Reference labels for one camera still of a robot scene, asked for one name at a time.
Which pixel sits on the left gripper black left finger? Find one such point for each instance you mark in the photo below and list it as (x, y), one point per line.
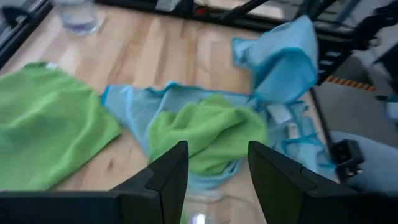
(164, 186)

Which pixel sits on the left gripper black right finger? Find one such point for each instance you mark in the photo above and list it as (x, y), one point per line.
(280, 193)

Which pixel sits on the green microfiber towel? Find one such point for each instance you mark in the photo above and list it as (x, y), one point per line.
(53, 124)
(211, 137)

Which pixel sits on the light blue microfiber towel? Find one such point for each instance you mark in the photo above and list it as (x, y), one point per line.
(136, 105)
(280, 62)

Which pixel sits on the pale paper towel label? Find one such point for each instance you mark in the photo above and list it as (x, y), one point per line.
(280, 113)

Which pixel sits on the green microfibre cloth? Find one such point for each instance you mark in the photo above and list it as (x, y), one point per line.
(217, 205)

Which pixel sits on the ever spring paper label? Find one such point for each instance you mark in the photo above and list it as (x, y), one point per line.
(293, 130)

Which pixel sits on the grey padded seat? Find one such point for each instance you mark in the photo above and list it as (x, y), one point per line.
(379, 161)

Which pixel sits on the orange striped floor strip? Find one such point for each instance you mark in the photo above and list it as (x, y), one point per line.
(351, 83)

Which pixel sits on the clear spray bottle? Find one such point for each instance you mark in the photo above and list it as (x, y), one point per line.
(77, 18)

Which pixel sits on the black table-level camera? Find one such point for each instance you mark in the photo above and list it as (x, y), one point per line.
(346, 155)

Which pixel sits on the black table frame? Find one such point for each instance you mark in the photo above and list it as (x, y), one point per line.
(214, 18)

